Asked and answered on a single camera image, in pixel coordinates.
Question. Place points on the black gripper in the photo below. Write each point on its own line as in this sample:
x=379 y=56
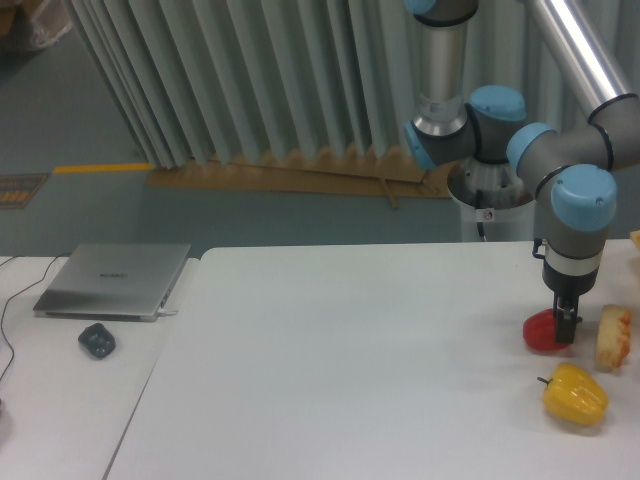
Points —
x=567 y=289

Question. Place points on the red bell pepper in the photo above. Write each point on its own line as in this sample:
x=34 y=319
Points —
x=538 y=333

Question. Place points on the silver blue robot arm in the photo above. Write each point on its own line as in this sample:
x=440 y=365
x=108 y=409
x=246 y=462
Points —
x=569 y=175

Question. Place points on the wooden basket corner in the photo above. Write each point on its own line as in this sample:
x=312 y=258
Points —
x=634 y=236

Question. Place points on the yellow bell pepper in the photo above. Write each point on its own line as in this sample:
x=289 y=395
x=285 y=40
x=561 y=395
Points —
x=571 y=394

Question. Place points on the brown cardboard sheet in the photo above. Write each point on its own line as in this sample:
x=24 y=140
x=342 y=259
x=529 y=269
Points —
x=392 y=177

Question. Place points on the pale green folding curtain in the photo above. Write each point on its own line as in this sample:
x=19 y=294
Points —
x=241 y=79

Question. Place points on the silver closed laptop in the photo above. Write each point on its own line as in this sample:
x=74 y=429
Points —
x=114 y=281

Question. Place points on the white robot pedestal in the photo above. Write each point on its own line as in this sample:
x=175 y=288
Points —
x=480 y=220

